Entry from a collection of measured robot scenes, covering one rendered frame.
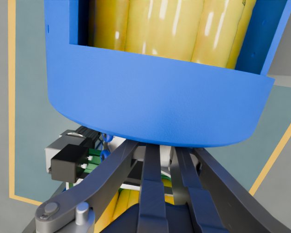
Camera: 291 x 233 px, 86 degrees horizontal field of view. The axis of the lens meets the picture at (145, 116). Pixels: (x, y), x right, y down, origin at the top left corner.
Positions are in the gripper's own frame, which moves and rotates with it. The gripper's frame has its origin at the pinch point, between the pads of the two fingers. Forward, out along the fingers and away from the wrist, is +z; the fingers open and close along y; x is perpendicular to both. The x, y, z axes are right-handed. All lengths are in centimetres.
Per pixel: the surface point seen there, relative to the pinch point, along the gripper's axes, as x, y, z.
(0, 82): -26, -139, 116
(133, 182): -17.9, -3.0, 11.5
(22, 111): -50, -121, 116
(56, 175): -23.9, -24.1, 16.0
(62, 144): -26, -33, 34
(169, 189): -25.7, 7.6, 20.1
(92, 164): -26.4, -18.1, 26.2
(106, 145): -16.6, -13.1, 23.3
